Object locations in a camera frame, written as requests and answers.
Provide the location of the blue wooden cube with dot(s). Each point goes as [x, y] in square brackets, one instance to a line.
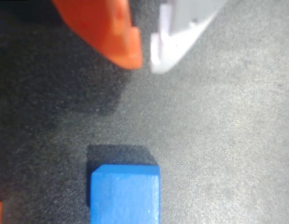
[125, 198]

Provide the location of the black table mat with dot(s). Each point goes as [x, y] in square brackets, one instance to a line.
[216, 121]

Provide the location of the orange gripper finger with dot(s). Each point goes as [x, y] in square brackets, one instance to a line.
[104, 30]

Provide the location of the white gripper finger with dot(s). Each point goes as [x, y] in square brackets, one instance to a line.
[181, 28]

